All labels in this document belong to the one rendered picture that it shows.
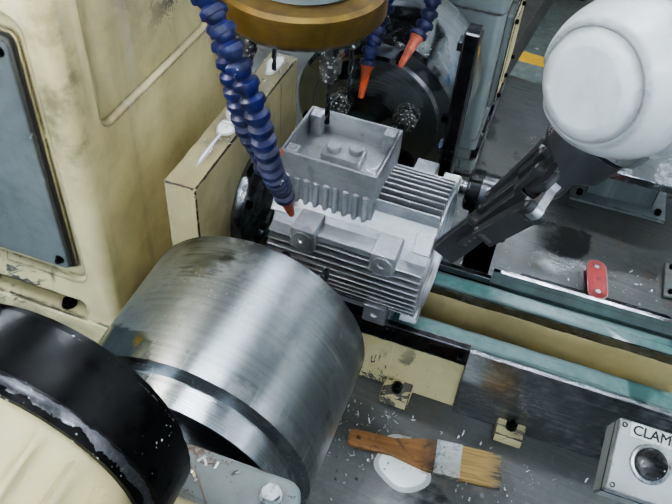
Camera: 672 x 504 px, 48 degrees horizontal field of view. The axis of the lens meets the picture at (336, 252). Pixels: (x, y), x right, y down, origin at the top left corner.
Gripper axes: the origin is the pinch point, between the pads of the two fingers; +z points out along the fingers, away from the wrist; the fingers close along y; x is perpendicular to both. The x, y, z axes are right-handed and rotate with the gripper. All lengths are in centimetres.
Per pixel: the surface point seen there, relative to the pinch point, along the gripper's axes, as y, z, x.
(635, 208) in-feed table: -52, 13, 37
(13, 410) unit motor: 48, -13, -27
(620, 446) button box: 18.1, -7.0, 19.1
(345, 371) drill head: 20.6, 5.4, -4.6
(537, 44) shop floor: -256, 97, 52
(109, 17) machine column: 1.3, 5.3, -44.7
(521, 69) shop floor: -232, 99, 49
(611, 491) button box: 21.9, -5.3, 20.2
